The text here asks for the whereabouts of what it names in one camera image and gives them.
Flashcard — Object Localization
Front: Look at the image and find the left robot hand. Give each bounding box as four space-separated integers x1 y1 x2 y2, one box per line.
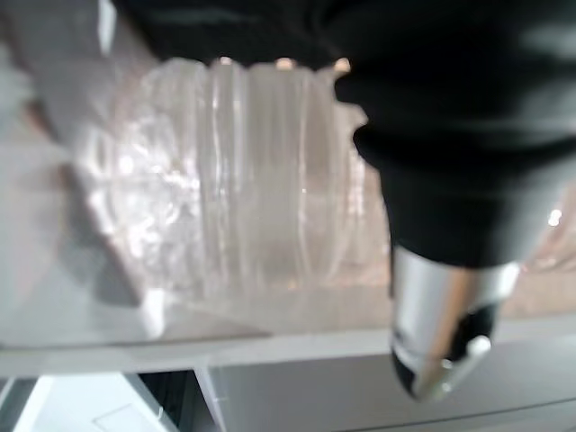
0 0 576 401

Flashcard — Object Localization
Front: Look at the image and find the clear ribbed plastic bottle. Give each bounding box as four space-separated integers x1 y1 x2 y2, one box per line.
76 56 393 319

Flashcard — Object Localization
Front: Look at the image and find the white furniture frame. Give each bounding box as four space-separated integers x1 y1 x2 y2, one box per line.
0 314 576 432

